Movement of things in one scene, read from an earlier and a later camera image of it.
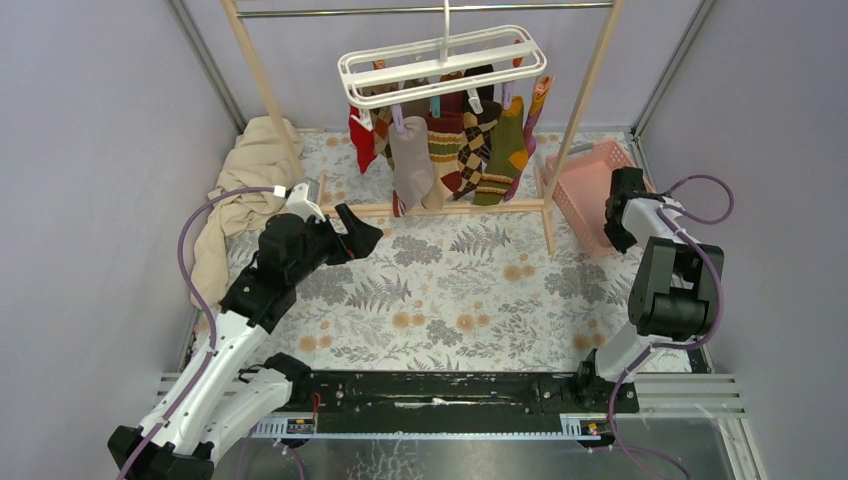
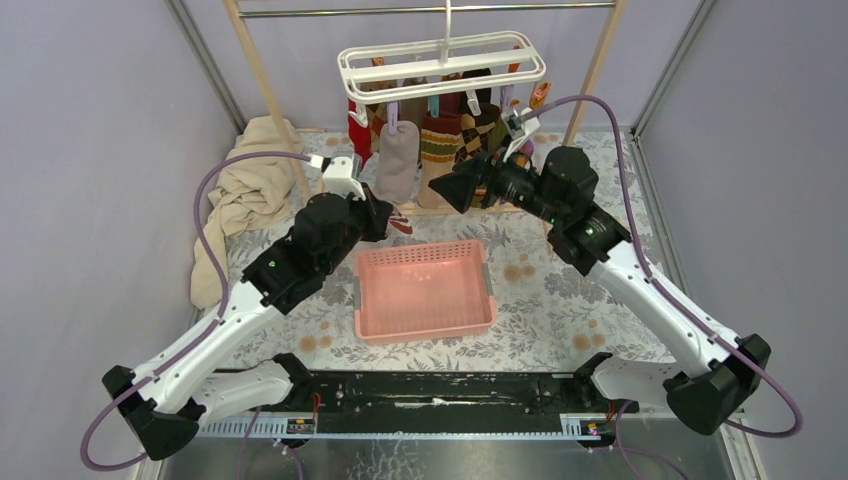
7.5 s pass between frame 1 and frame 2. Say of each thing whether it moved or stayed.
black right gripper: moved
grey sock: moved
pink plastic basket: moved
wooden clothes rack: stayed
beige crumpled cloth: stayed
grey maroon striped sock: moved
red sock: stayed
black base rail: stayed
